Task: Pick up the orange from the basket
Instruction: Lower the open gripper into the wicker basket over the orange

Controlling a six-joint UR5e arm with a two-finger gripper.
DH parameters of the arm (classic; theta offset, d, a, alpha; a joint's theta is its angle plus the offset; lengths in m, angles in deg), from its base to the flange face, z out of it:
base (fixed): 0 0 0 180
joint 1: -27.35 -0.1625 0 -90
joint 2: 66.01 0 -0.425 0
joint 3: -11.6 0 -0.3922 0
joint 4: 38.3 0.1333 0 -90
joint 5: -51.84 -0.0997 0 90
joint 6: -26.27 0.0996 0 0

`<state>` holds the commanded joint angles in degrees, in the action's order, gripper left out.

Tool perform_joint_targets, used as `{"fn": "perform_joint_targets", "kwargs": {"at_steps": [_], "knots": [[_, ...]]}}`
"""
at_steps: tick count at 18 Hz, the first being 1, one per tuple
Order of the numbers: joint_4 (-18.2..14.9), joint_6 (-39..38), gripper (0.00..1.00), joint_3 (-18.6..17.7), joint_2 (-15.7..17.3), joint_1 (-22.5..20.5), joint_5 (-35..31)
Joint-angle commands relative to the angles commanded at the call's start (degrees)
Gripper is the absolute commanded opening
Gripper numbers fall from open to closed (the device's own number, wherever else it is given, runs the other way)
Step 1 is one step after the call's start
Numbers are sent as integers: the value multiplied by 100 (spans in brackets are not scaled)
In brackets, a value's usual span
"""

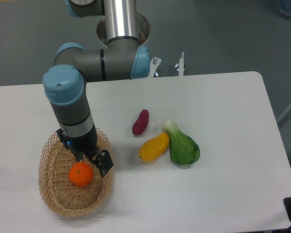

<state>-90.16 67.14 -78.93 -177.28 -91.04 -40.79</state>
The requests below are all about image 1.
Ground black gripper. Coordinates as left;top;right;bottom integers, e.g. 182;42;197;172
56;126;113;177

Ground orange fruit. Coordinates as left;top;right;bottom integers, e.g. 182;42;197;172
68;162;94;187

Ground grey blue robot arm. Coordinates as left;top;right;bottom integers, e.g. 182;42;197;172
42;0;150;176

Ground woven wicker basket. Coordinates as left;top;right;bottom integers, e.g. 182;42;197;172
38;133;113;217

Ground purple sweet potato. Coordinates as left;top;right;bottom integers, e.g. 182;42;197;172
132;109;149;135

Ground yellow mango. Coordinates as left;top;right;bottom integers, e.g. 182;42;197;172
139;133;169;162

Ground green bok choy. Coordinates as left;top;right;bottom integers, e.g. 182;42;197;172
162;118;200;166

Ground blue object top right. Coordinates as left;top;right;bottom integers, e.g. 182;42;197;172
277;0;291;20

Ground white metal bracket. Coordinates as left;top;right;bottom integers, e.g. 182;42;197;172
175;51;185;76

